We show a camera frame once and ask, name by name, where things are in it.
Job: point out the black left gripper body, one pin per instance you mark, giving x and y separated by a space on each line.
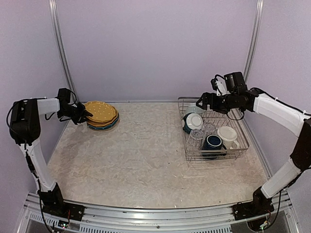
73 111

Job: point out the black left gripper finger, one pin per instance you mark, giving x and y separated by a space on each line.
80 119
83 111

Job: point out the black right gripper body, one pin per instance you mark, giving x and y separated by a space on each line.
224 105

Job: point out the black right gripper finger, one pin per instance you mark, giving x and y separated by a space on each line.
203 105
204 99

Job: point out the yellow polka dot plate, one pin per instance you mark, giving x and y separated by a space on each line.
99 124
102 112

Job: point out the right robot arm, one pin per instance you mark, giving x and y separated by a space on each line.
294 137

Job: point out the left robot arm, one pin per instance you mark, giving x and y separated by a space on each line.
23 121

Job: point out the light green grid bowl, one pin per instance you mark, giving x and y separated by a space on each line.
192 108

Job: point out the dark teal bowl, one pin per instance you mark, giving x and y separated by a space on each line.
191 121

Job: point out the clear drinking glass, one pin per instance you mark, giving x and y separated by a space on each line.
208 129
194 140

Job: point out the white ceramic mug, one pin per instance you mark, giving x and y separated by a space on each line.
229 137

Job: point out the dark blue mug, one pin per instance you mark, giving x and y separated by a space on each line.
213 142

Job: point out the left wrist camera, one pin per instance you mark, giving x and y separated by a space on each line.
64 94

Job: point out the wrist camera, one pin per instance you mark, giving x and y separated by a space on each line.
64 94
232 83

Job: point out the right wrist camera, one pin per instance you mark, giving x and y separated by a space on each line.
232 83

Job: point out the wire metal dish rack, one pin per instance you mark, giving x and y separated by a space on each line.
212 121

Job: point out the right aluminium frame post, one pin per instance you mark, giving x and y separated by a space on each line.
254 39

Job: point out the aluminium frame post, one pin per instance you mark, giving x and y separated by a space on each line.
61 47
254 39

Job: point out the left aluminium frame post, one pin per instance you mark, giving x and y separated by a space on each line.
61 47

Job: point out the front aluminium rail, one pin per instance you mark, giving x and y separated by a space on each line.
108 219

